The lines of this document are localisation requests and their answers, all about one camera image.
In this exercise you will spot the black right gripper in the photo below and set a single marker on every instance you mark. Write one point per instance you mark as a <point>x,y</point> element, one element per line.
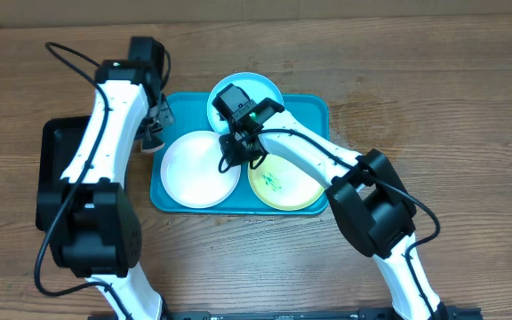
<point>234,145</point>

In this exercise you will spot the light blue plate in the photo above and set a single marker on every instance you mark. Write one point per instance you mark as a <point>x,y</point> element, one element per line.
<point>257,87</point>

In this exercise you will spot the pink white plate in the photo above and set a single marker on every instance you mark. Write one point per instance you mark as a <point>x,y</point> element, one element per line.
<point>190,171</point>

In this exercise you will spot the teal plastic tray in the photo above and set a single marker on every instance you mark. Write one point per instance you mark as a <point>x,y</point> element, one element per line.
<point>190,114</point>

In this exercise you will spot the yellow plate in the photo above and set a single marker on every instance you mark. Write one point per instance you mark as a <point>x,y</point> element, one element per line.
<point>282,185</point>

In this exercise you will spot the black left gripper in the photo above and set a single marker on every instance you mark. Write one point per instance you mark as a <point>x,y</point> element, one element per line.
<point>164,118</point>

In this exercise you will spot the pink and black sponge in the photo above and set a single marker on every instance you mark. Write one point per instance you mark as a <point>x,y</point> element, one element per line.
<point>151,144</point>

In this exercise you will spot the black plastic tray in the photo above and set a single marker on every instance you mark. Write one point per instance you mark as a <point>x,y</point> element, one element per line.
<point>53,146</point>

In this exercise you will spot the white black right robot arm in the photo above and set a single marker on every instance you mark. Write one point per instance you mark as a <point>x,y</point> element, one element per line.
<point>369,202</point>

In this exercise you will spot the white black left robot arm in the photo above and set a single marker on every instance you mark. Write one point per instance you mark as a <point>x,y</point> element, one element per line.
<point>93,237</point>

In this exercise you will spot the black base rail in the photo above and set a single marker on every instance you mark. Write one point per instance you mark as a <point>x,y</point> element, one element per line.
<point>361,314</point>

